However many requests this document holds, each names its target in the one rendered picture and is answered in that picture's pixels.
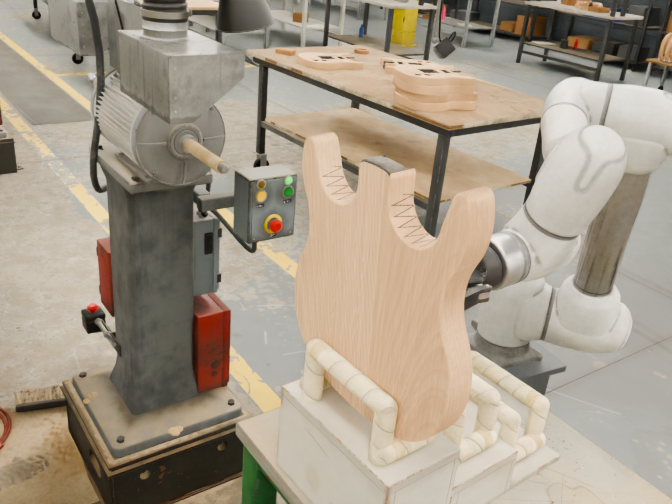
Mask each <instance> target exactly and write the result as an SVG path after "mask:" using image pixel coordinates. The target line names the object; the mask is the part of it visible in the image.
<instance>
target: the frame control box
mask: <svg viewBox="0 0 672 504"><path fill-rule="evenodd" d="M288 175H290V176H292V178H293V182H292V183H291V184H290V185H286V184H285V183H284V179H285V177H286V176H288ZM261 179H263V180H265V182H266V186H265V188H263V189H258V188H257V182H258V181H259V180H261ZM287 187H291V188H292V189H293V193H292V195H291V196H289V197H286V196H284V190H285V189H286V188H287ZM296 188H297V173H295V172H293V171H292V170H290V169H288V168H287V167H285V166H283V165H282V164H278V165H271V166H263V167H256V168H248V169H241V170H235V178H234V219H233V228H232V226H231V225H230V224H229V223H228V222H227V221H226V220H225V218H224V217H223V216H222V215H221V214H220V213H219V212H218V211H217V210H212V211H211V212H212V213H213V214H214V215H215V216H216V217H217V218H218V219H219V220H220V221H221V223H222V224H223V225H224V226H225V227H226V228H227V230H228V231H229V232H230V233H231V234H232V235H233V237H234V238H235V239H236V240H237V241H238V242H239V243H240V245H241V246H242V247H243V248H244V249H245V250H247V251H248V252H249V253H255V252H256V250H257V242H261V241H266V240H271V239H276V238H281V237H286V236H291V235H293V234H294V219H295V204H296ZM261 191H264V192H265V193H266V198H265V199H264V200H263V201H258V200H257V194H258V193H259V192H261ZM207 216H208V212H207V211H206V212H201V214H199V216H198V217H199V218H207ZM275 219H278V220H280V221H281V222H282V229H281V230H280V231H279V232H277V233H274V232H272V231H271V230H270V228H269V226H270V223H271V221H273V220H275ZM246 243H247V244H251V243H252V248H251V247H250V246H248V245H247V244H246Z"/></svg>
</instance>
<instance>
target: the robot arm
mask: <svg viewBox="0 0 672 504"><path fill-rule="evenodd" d="M540 128H541V135H542V154H543V158H544V160H545V161H544V163H543V165H542V166H541V168H540V170H539V172H538V174H537V176H536V178H535V183H534V185H533V188H532V190H531V193H530V195H529V197H528V199H527V201H526V202H525V204H524V205H523V206H522V208H521V209H520V210H519V211H518V213H517V214H516V215H515V216H514V217H513V218H512V219H511V220H510V221H509V222H508V223H507V224H505V226H504V229H503V230H502V231H500V232H496V233H494V234H492V236H491V240H490V243H489V246H488V248H487V250H486V252H485V254H484V256H483V258H482V259H481V261H480V262H479V264H478V265H477V266H476V268H475V269H474V271H473V272H472V274H471V276H470V279H469V281H468V284H467V288H466V292H465V298H464V311H465V310H467V309H469V308H471V307H473V306H475V305H476V304H479V303H481V306H480V311H479V318H475V319H473V320H472V322H471V325H472V327H473V328H474V329H475V331H476V332H475V333H471V334H467V335H468V339H469V344H470V349H471V350H472V351H476V352H478V353H479V354H481V355H482V356H484V357H485V358H487V359H488V360H490V361H492V362H493V363H495V364H496V365H498V366H499V367H501V368H502V369H506V368H510V367H513V366H517V365H521V364H525V363H529V362H534V361H542V358H543V354H542V353H541V352H539V351H537V350H535V349H534V348H532V347H531V346H530V341H532V340H542V341H546V342H549V343H551V344H554V345H558V346H561V347H565V348H569V349H573V350H577V351H583V352H588V353H609V352H614V351H617V350H618V349H620V348H622V347H624V345H625V344H626V342H627V340H628V338H629V335H630V332H631V328H632V317H631V313H630V311H629V309H628V308H627V307H626V305H625V304H623V303H621V302H620V293H619V291H618V289H617V287H616V286H615V285H614V283H615V279H616V276H617V273H618V270H619V267H620V264H621V261H622V258H623V255H624V252H625V249H626V246H627V243H628V240H629V237H630V234H631V231H632V228H633V225H634V223H635V220H636V217H637V214H638V211H639V208H640V205H641V202H642V199H643V196H644V193H645V190H646V187H647V184H648V181H649V178H650V175H651V172H653V171H654V170H656V169H657V168H658V167H659V166H660V165H661V164H662V162H663V161H664V160H665V159H666V158H667V156H668V155H672V93H669V92H666V91H662V90H658V89H653V88H648V87H642V86H636V85H628V84H622V85H620V84H610V83H603V82H596V81H589V80H587V79H584V78H580V77H572V78H568V79H565V80H563V81H562V82H560V83H559V84H558V85H556V86H555V87H554V88H553V90H552V91H551V92H550V93H549V95H548V97H547V99H546V101H545V103H544V105H543V108H542V112H541V124H540ZM587 225H589V226H588V229H587V233H586V236H585V240H584V244H583V247H582V251H581V254H580V258H579V261H578V265H577V268H576V272H575V274H574V275H571V276H570V277H568V278H566V279H565V280H564V282H563V284H562V285H561V287H560V288H555V287H552V286H550V285H548V284H547V283H545V279H544V277H545V276H548V275H550V274H552V273H554V272H556V271H558V270H560V269H561V268H563V267H564V266H565V265H567V264H568V263H569V262H570V261H571V260H572V259H573V258H574V256H575V255H576V254H577V252H578V250H579V247H580V244H581V236H580V233H581V232H582V231H583V230H584V229H585V227H586V226H587Z"/></svg>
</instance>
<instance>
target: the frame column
mask: <svg viewBox="0 0 672 504"><path fill-rule="evenodd" d="M100 167H101V169H102V171H103V173H104V175H105V178H106V183H107V200H108V216H109V233H110V249H111V266H112V283H113V299H114V316H115V332H116V339H117V341H118V342H119V344H120V345H121V357H120V356H119V355H118V353H117V357H116V363H115V365H114V368H113V370H112V372H111V374H110V376H109V379H110V380H111V382H112V383H113V385H114V386H115V388H116V390H117V391H118V393H119V394H120V396H121V398H122V399H123V401H124V402H125V404H126V406H127V407H128V409H129V410H130V412H131V413H132V414H133V415H140V414H143V413H147V412H150V411H153V410H156V409H159V408H162V407H165V406H168V405H171V404H175V403H178V402H181V401H184V400H187V399H190V398H193V397H196V396H200V395H202V394H203V393H198V388H197V382H196V376H195V369H194V244H193V190H194V188H195V186H189V187H182V188H175V189H168V190H161V191H154V192H147V193H140V194H133V195H131V194H130V193H129V192H128V191H127V190H126V189H125V188H124V187H123V186H122V185H121V184H120V183H119V182H118V181H116V180H115V179H114V178H113V177H112V176H111V175H110V174H109V173H108V172H107V171H106V170H105V169H104V168H103V167H102V166H101V165H100Z"/></svg>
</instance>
